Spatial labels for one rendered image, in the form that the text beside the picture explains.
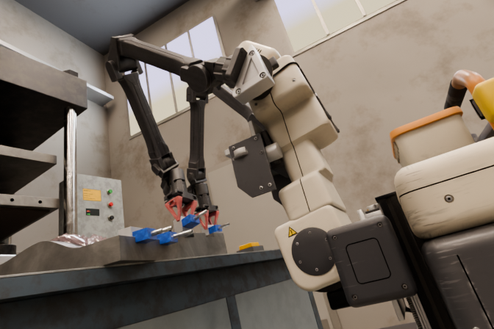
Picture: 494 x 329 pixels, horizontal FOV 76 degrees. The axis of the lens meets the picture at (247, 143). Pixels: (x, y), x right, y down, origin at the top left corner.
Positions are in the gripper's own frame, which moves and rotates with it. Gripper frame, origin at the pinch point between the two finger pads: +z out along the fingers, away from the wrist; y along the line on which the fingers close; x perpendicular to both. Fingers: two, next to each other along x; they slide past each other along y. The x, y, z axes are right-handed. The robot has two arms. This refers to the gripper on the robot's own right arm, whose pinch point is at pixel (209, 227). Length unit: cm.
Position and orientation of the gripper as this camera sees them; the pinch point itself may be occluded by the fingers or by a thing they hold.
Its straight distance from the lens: 141.4
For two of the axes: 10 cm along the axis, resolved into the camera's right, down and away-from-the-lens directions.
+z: 2.5, 8.8, -4.1
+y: -5.5, -2.2, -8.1
